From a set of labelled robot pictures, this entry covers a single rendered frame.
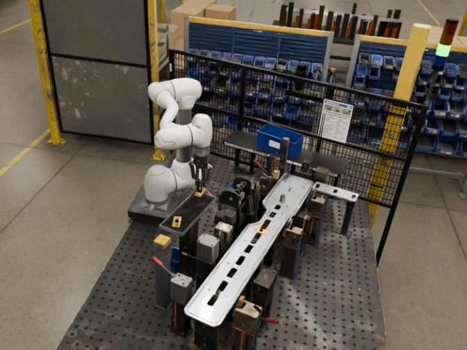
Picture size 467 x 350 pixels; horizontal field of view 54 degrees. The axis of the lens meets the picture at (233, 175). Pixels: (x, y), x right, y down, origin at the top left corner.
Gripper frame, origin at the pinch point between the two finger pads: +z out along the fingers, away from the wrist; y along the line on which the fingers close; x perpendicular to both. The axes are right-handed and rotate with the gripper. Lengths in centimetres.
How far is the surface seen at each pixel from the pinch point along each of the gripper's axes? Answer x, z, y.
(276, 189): 50, 26, 35
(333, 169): 85, 23, 68
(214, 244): -25.6, 15.1, 17.4
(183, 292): -53, 24, 12
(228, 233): -10.6, 19.1, 20.4
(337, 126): 104, -1, 64
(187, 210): -10.9, 10.0, -3.0
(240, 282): -36, 26, 35
